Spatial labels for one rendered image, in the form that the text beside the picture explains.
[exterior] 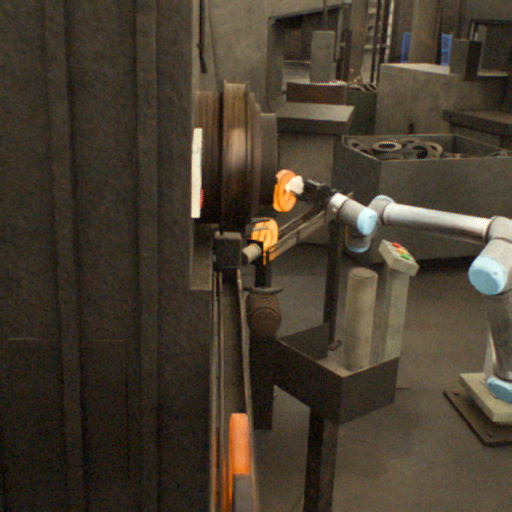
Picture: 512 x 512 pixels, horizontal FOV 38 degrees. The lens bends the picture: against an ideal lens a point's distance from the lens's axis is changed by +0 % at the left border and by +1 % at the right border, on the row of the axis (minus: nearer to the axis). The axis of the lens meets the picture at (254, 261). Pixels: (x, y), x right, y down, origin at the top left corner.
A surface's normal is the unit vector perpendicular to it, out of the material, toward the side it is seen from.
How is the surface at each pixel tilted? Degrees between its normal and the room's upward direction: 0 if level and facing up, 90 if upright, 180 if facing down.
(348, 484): 0
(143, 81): 90
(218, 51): 90
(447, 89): 90
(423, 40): 90
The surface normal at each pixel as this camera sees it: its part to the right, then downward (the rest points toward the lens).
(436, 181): 0.31, 0.33
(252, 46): -0.19, 0.32
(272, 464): 0.04, -0.94
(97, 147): 0.05, 0.33
